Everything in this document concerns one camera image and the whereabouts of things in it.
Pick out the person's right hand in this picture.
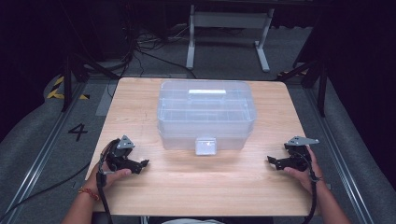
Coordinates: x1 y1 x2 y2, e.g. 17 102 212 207
283 146 327 196

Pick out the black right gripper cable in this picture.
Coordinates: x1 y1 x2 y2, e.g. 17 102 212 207
300 148 322 224

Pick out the long black floor cable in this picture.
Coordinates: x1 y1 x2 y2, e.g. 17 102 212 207
0 161 92 222

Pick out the person's left hand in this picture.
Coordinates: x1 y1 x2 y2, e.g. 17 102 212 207
85 161 133 196

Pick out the red braided bracelet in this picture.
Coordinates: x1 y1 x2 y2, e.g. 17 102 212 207
78 186 101 202

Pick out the person's light clothing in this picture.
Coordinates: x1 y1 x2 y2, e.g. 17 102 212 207
162 218 226 224

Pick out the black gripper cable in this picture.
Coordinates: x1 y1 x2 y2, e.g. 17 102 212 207
95 138 121 224
300 148 322 224

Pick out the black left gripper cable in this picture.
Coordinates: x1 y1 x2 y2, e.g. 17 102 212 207
95 138 121 224

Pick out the clear plastic storage box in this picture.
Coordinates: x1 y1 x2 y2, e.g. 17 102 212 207
156 79 258 156

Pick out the metal floor rail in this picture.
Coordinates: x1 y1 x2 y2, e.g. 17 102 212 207
0 79 89 224
304 87 376 224

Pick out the black tripod stand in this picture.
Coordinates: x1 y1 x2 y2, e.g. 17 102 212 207
277 58 329 119
60 53 120 114

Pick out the bundle of black floor cables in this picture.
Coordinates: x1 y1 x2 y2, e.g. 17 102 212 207
106 26 198 98

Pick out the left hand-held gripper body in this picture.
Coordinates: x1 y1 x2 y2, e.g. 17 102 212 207
106 134 138 174

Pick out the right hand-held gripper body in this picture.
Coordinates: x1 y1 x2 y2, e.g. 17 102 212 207
283 135 320 173

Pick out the white metal stand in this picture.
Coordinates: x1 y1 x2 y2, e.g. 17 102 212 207
185 4 276 74

